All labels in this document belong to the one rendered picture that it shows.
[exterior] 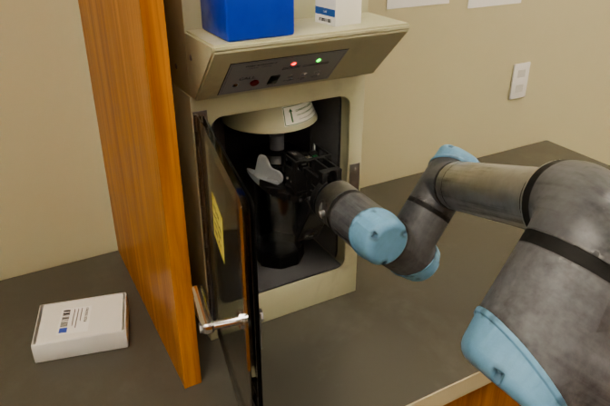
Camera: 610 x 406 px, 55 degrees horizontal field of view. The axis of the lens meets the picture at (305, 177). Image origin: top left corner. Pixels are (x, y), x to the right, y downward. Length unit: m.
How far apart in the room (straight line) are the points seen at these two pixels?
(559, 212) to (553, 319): 0.10
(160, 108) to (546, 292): 0.52
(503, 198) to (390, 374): 0.46
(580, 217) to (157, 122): 0.52
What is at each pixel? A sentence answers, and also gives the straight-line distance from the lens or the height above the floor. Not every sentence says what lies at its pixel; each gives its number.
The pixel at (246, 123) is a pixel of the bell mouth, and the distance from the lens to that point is 1.02.
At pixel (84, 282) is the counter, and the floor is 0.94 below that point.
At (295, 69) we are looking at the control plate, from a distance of 0.90.
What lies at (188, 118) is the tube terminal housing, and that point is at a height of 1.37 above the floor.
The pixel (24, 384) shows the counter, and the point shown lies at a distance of 1.15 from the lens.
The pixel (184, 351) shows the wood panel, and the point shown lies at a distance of 1.01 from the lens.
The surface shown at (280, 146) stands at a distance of 1.09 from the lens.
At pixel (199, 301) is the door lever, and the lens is 0.79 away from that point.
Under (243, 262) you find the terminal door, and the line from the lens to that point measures 0.67.
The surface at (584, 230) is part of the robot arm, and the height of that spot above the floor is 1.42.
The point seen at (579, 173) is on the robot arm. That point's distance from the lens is 0.62.
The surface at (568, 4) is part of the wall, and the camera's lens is 2.09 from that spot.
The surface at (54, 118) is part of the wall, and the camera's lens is 1.33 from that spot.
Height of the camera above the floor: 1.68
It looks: 25 degrees down
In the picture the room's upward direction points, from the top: straight up
